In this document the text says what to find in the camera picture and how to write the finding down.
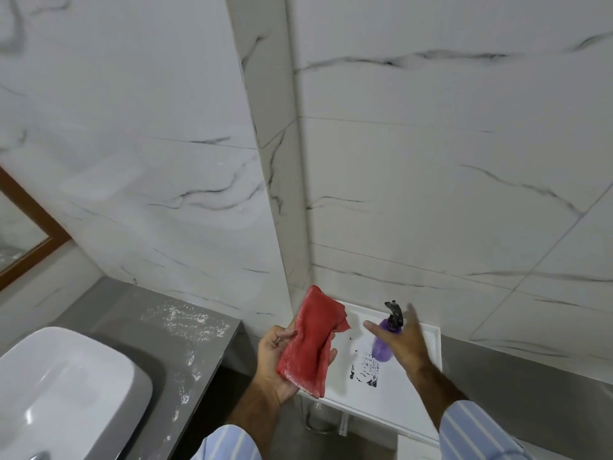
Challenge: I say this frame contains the person's left hand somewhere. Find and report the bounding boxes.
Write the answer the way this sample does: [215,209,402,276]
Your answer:
[254,319,338,405]

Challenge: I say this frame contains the person's right hand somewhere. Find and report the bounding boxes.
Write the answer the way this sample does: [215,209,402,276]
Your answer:
[362,303,435,375]

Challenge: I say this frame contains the red cleaning cloth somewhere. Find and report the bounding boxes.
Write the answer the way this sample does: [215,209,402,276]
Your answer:
[276,285,352,399]

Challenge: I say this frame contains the person's right forearm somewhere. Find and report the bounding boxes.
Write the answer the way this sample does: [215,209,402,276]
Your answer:
[407,361,534,460]

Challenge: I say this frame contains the person's left forearm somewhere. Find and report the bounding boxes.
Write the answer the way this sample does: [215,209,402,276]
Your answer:
[192,378,286,460]

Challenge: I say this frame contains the purple spray bottle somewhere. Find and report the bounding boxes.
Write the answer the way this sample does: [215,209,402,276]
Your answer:
[372,300,406,363]

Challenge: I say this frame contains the chrome water pipe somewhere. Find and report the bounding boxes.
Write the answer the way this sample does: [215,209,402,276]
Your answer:
[304,396,350,437]

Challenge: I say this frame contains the white wash basin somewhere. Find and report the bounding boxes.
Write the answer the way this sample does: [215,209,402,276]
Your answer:
[0,327,154,460]

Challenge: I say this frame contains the wooden framed mirror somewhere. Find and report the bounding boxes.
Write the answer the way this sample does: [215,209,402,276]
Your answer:
[0,166,72,291]

